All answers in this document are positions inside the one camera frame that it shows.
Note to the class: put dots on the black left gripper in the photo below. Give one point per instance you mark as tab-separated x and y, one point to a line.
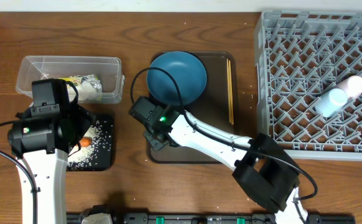
85	117

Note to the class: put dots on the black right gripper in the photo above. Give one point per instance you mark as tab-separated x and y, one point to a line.
152	133

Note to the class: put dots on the orange carrot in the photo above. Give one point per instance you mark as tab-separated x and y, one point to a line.
84	142

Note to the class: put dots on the white tissue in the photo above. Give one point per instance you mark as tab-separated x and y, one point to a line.
86	92

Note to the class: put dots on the green snack wrapper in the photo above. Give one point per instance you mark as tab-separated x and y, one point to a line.
93	79

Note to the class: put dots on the white rice pile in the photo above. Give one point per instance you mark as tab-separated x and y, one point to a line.
90	149

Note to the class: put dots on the dark blue bowl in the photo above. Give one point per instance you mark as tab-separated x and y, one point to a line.
176	77

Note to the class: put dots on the light blue cup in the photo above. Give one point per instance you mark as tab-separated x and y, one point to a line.
331	102

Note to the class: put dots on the pink cup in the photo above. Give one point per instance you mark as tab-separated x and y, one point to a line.
352	86

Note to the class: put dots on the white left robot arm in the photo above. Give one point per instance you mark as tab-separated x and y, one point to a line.
41	139

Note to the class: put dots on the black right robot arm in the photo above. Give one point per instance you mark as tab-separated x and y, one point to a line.
264	171

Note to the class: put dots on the black waste tray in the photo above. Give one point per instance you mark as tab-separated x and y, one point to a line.
103	155

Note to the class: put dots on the grey dishwasher rack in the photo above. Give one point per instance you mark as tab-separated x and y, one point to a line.
299	55

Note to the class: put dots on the clear plastic bin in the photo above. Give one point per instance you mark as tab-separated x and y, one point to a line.
41	67

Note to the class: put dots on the brown serving tray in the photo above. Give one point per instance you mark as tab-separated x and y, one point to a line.
211	108

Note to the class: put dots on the wooden chopstick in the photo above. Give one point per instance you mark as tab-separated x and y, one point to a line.
229	90
231	95

